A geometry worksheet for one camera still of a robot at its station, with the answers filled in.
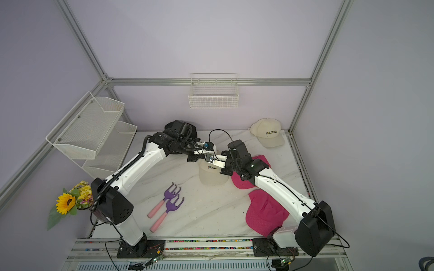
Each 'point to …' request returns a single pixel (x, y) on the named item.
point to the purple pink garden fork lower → (170, 205)
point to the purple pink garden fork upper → (168, 195)
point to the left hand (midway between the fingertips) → (206, 154)
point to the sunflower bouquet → (80, 197)
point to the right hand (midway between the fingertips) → (220, 160)
